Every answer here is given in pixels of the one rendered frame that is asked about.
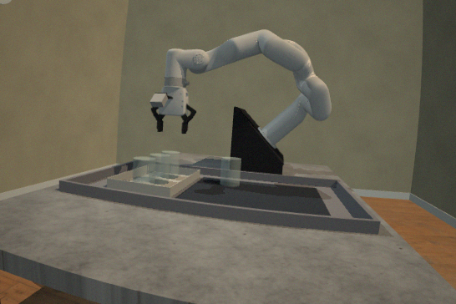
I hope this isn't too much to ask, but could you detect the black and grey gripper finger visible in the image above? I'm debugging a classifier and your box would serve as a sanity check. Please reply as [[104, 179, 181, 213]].
[[181, 104, 196, 134], [151, 107, 165, 132]]

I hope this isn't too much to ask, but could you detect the clear glass jar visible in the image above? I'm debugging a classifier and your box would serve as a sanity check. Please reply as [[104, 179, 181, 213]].
[[220, 157, 241, 187], [133, 157, 156, 185], [149, 154, 170, 185], [161, 150, 180, 179]]

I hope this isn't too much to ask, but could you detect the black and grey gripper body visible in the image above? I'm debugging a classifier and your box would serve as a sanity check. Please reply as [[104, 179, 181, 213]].
[[159, 85, 189, 116]]

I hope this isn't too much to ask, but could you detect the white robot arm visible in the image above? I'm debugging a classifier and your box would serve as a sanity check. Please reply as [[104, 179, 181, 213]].
[[165, 29, 332, 149]]

